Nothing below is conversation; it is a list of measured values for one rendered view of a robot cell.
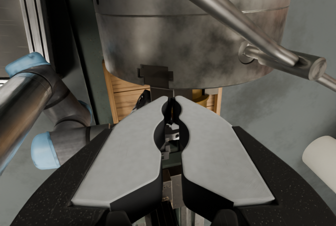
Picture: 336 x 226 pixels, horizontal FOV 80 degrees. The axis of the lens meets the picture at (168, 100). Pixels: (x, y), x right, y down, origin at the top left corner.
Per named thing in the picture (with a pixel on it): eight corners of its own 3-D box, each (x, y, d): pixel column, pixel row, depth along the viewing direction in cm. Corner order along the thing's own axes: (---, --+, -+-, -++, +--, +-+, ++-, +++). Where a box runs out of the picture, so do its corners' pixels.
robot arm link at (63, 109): (74, 83, 52) (66, 102, 43) (98, 114, 58) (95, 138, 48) (47, 96, 52) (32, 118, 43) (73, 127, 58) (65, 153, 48)
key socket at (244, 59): (247, 39, 28) (263, 42, 26) (236, 61, 29) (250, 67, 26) (231, 29, 26) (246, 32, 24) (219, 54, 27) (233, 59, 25)
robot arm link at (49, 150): (38, 123, 43) (22, 149, 36) (91, 116, 46) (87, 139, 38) (48, 151, 47) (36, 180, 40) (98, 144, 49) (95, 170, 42)
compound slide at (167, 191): (138, 175, 66) (140, 187, 61) (168, 168, 68) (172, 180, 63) (144, 214, 75) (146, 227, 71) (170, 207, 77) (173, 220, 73)
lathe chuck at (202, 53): (87, 9, 43) (116, 24, 18) (210, 1, 54) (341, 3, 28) (96, 51, 47) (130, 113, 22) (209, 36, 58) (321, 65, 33)
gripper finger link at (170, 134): (185, 125, 47) (149, 130, 46) (185, 118, 46) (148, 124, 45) (192, 137, 43) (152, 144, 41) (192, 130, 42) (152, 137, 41)
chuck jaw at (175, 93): (169, 44, 37) (138, 63, 27) (196, 45, 35) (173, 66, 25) (171, 98, 42) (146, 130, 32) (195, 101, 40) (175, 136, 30)
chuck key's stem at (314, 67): (242, 41, 28) (332, 62, 18) (235, 56, 28) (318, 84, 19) (231, 35, 27) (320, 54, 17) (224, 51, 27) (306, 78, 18)
